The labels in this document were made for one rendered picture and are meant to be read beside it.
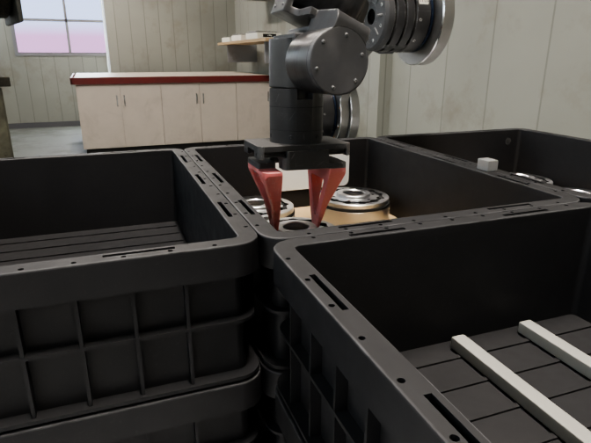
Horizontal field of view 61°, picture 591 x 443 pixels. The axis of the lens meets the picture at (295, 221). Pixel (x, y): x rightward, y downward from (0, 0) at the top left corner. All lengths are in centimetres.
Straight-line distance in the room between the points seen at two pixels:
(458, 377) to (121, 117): 562
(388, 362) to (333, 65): 30
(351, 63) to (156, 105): 549
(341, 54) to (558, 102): 249
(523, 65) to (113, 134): 426
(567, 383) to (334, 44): 32
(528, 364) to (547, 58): 261
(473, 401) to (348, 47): 30
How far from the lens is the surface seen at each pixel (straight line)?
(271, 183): 51
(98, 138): 591
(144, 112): 590
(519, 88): 308
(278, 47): 52
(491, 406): 38
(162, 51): 797
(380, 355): 22
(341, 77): 46
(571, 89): 286
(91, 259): 34
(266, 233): 36
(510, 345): 45
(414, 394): 20
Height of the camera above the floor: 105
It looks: 18 degrees down
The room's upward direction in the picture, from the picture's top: straight up
